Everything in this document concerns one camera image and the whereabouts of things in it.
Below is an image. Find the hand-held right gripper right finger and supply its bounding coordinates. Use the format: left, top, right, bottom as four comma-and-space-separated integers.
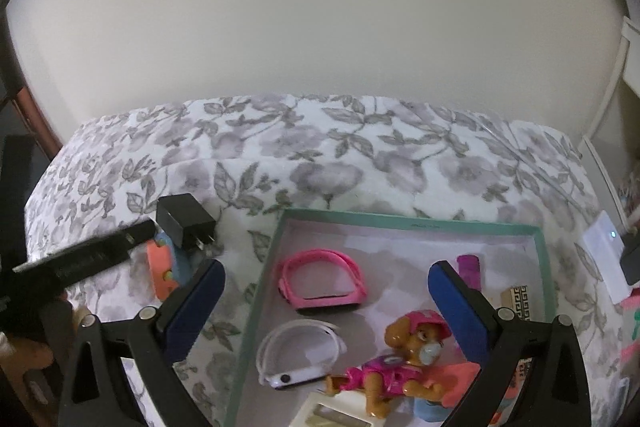
427, 259, 592, 427

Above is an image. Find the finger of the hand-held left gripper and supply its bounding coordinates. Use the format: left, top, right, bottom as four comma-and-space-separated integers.
12, 219, 157, 293

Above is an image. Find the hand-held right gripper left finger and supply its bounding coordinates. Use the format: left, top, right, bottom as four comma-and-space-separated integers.
57, 258, 226, 427

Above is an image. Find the magenta plastic piece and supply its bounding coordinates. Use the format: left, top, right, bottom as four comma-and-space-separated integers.
456, 254, 485, 293

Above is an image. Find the gold patterned box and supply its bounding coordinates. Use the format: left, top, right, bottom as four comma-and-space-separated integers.
497, 285, 543, 323

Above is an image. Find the teal shallow box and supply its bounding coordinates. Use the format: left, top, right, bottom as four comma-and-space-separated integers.
222, 207, 556, 427

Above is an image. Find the toy dog figure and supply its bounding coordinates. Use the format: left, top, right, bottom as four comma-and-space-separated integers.
325, 311, 453, 418

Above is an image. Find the black charger plug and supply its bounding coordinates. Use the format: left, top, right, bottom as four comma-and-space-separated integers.
156, 193, 218, 253

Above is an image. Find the pink watch band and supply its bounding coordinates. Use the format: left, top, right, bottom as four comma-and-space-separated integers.
277, 248, 371, 312

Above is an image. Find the white smartwatch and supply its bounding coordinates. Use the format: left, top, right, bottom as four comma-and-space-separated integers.
256, 319, 348, 390

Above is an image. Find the cream plastic clip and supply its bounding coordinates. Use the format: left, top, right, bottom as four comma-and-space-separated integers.
292, 389, 373, 427

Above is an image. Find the person's left hand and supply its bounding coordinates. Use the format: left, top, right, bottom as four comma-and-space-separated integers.
7, 334, 56, 383

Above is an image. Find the dark cabinet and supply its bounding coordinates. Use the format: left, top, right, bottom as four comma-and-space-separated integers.
0, 82, 66, 268

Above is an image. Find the white plastic device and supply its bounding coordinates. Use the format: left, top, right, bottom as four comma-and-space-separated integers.
582, 209, 632, 303

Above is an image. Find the black power adapter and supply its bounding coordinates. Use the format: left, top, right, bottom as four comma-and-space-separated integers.
619, 234, 640, 288

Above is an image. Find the floral fleece blanket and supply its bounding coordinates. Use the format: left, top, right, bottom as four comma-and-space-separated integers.
25, 93, 626, 427

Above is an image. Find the white shelf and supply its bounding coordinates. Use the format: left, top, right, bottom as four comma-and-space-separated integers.
580, 17, 640, 228

